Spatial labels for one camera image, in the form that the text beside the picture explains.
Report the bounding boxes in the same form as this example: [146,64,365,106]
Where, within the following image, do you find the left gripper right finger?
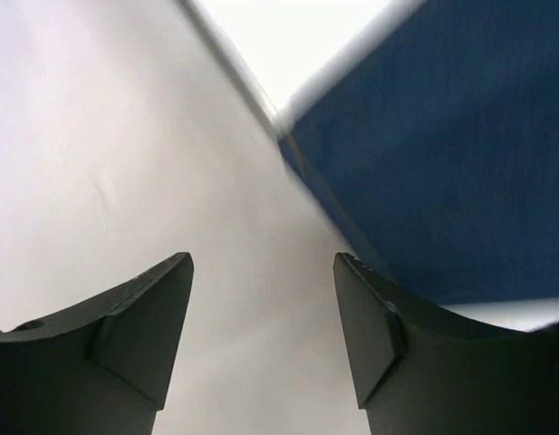
[333,253,559,434]

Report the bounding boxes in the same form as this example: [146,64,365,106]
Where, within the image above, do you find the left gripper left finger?
[0,253,193,434]

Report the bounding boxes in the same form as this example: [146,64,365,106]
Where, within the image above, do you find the dark blue denim trousers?
[279,1,559,305]

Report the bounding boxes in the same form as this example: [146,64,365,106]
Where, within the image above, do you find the left aluminium table rail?
[177,0,284,140]

